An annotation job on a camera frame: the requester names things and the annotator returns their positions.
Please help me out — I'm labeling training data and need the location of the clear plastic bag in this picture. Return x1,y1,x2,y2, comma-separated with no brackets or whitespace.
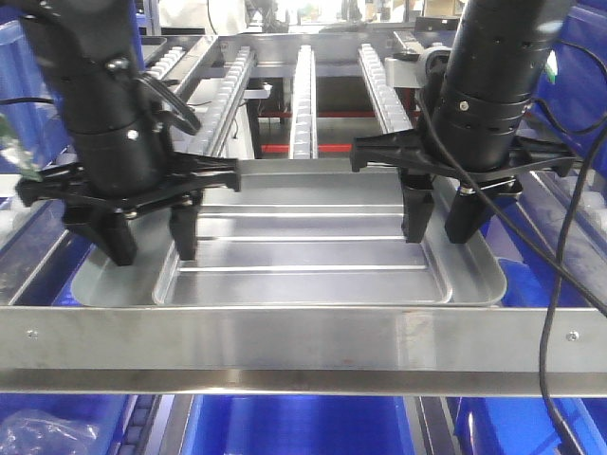
1,409,100,454

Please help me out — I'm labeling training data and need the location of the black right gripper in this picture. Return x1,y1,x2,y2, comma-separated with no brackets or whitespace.
350,130,575,244

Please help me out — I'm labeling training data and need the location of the small silver ribbed tray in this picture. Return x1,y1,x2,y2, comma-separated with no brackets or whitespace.
153,170,453,306

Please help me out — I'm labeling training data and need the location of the large grey metal tray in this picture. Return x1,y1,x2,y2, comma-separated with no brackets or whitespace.
71,159,506,307

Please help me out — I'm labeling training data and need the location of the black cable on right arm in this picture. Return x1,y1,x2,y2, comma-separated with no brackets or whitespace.
416,40,607,455

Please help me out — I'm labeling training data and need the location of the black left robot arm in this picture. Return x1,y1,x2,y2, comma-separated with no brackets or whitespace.
14,1,240,265

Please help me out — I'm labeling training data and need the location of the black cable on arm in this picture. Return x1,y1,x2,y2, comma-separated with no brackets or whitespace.
135,70,203,137
416,40,607,455

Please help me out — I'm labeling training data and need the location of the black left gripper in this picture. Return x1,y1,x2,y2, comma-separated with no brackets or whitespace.
16,153,241,265

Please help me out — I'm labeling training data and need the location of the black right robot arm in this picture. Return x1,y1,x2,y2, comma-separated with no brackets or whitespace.
350,1,573,244

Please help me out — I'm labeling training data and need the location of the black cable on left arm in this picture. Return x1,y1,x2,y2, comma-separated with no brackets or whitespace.
135,70,203,137

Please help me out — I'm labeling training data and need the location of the lower centre blue bin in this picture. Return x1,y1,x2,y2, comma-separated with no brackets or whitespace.
181,395,414,454

